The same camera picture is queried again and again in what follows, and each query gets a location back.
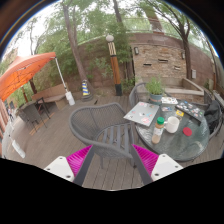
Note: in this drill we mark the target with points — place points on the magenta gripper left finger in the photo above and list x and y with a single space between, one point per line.
74 167

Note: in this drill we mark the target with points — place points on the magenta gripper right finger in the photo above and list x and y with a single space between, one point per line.
151 166

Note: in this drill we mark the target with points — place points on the round glass patio table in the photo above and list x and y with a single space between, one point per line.
177 145

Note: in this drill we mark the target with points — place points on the bottle with green cap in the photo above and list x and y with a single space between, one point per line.
158 130

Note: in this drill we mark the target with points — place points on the white ceramic mug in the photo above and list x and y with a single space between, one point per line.
171 124

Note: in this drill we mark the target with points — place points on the red round coaster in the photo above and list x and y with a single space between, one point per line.
187 131

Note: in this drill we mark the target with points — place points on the grey mesh patio chair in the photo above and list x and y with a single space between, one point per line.
111 135

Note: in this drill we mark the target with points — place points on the silver laptop with stickers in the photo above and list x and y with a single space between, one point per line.
142 113

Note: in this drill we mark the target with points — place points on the yellow small card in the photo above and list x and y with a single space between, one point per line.
179 113

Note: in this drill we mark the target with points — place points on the white sticker sheet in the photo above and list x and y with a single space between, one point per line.
169 101

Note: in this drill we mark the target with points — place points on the black laptop with stickers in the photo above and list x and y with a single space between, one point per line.
191 111

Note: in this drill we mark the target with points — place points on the dark wicker chair left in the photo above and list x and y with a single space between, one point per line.
29 113

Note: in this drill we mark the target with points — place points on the white umbrella base weight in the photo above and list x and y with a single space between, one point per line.
70 98

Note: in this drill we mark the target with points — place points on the striped traffic cone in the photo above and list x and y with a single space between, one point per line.
86 95

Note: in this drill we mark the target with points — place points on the grey chair behind table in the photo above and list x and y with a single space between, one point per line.
138 93

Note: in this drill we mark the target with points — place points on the potted green plant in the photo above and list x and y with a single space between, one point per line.
155 89

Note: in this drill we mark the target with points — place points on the black bag on chair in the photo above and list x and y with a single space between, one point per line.
212 115

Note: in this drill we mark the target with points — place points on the orange patio umbrella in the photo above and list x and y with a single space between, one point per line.
21 71

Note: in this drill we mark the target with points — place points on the wooden lamp post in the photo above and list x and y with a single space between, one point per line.
114 64

